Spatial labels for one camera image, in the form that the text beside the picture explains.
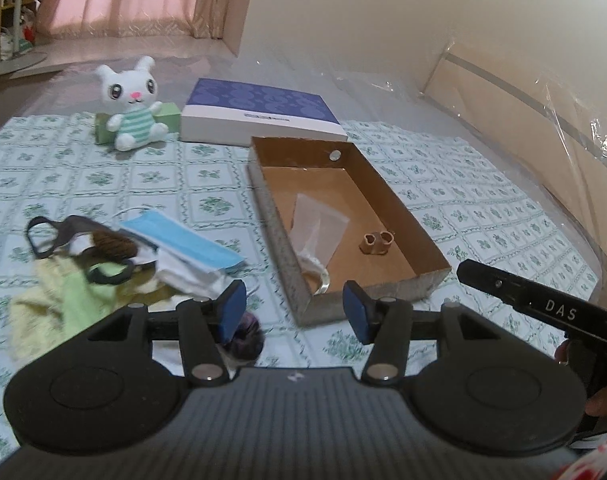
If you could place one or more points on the clear plastic sheet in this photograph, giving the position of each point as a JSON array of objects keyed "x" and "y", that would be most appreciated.
[{"x": 383, "y": 75}]

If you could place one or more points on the cardboard box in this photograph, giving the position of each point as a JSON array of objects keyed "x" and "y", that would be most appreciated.
[{"x": 343, "y": 195}]

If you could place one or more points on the green cloth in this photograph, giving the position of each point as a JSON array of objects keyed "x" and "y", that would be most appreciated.
[{"x": 83, "y": 300}]

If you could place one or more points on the grey face mask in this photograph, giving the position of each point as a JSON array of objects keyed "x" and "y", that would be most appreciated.
[{"x": 78, "y": 223}]

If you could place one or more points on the white face mask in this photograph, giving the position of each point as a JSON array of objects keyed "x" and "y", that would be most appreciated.
[{"x": 183, "y": 275}]

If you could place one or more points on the standing fan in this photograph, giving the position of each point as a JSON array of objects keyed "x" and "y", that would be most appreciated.
[{"x": 16, "y": 57}]

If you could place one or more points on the small green box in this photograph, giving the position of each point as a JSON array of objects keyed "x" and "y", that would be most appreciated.
[{"x": 169, "y": 115}]

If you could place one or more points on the yellow cloth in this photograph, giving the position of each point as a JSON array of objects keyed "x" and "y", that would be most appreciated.
[{"x": 31, "y": 310}]

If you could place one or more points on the brown knitted object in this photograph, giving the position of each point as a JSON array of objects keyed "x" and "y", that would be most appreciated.
[{"x": 113, "y": 246}]

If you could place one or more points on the beige bed headboard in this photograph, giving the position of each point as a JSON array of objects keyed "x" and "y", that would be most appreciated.
[{"x": 523, "y": 125}]

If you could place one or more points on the blue patterned box lid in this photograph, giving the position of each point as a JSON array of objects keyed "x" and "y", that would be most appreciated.
[{"x": 258, "y": 105}]

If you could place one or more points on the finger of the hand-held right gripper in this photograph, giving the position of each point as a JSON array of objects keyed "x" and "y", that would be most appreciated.
[{"x": 523, "y": 297}]

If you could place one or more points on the clear plastic bag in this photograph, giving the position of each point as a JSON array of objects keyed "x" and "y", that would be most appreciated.
[{"x": 316, "y": 225}]

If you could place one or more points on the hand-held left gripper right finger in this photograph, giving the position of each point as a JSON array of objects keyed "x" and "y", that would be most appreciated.
[{"x": 356, "y": 315}]

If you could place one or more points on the person's right hand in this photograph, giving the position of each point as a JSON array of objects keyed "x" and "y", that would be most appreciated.
[{"x": 606, "y": 402}]

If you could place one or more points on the blue face mask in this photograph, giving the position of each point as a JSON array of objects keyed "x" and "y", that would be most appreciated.
[{"x": 183, "y": 242}]

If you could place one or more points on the person's red white clothing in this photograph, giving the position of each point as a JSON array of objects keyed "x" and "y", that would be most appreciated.
[{"x": 588, "y": 462}]

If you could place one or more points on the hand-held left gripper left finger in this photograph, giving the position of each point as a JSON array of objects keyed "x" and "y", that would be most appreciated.
[{"x": 231, "y": 310}]

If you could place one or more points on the green floral bedsheet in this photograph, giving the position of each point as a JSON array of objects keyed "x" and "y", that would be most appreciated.
[{"x": 133, "y": 185}]

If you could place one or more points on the white bunny plush toy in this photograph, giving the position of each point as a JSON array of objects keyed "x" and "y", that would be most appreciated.
[{"x": 131, "y": 110}]

